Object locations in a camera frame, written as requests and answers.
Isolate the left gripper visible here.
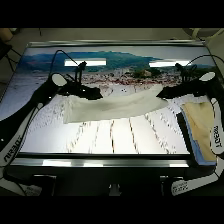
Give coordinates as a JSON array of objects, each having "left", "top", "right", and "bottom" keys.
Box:
[{"left": 67, "top": 84, "right": 104, "bottom": 101}]

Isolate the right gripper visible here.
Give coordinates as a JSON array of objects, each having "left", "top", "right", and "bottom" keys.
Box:
[{"left": 156, "top": 85, "right": 188, "bottom": 100}]

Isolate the white shirt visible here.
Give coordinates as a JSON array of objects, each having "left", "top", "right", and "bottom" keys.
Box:
[{"left": 61, "top": 83, "right": 170, "bottom": 125}]

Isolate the blue garment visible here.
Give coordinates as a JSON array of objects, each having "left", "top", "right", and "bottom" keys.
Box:
[{"left": 179, "top": 112, "right": 210, "bottom": 167}]

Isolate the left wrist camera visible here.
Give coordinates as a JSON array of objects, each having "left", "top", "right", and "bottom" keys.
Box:
[{"left": 74, "top": 60, "right": 89, "bottom": 86}]

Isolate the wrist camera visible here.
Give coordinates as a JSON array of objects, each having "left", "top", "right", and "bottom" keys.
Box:
[
  {"left": 174, "top": 62, "right": 198, "bottom": 83},
  {"left": 74, "top": 60, "right": 89, "bottom": 86}
]

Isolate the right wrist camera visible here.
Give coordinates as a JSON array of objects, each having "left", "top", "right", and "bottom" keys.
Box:
[{"left": 174, "top": 62, "right": 198, "bottom": 83}]

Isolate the black cable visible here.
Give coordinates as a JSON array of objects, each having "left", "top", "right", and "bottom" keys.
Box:
[
  {"left": 183, "top": 54, "right": 224, "bottom": 69},
  {"left": 48, "top": 49, "right": 81, "bottom": 82}
]

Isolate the silver frame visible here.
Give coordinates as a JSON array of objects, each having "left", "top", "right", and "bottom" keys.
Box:
[{"left": 9, "top": 39, "right": 224, "bottom": 197}]

